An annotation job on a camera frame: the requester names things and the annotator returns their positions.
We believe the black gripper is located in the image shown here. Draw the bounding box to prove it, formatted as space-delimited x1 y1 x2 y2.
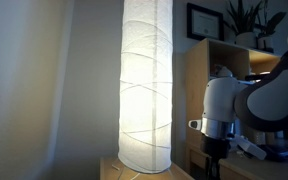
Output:
201 135 230 180

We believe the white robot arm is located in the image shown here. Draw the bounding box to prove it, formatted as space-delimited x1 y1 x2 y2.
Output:
189 38 288 180

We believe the wooden lamp platform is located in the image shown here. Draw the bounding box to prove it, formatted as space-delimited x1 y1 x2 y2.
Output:
99 156 195 180

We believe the tall white paper lamp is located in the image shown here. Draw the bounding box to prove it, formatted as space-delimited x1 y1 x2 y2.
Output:
118 0 173 174

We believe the wooden desk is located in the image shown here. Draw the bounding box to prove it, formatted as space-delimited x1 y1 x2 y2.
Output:
186 142 288 180

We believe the wooden shelf unit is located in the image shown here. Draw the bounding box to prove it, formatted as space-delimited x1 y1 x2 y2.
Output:
184 37 282 154

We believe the potted green plant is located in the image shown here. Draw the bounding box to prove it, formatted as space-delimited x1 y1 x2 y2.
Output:
224 0 286 52

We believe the black framed certificate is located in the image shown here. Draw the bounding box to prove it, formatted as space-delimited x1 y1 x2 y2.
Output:
186 3 224 40

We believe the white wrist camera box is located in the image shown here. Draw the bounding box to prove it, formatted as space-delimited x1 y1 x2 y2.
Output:
233 135 267 160

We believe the white lamp cord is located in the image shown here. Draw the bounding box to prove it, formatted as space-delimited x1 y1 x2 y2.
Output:
110 163 142 180

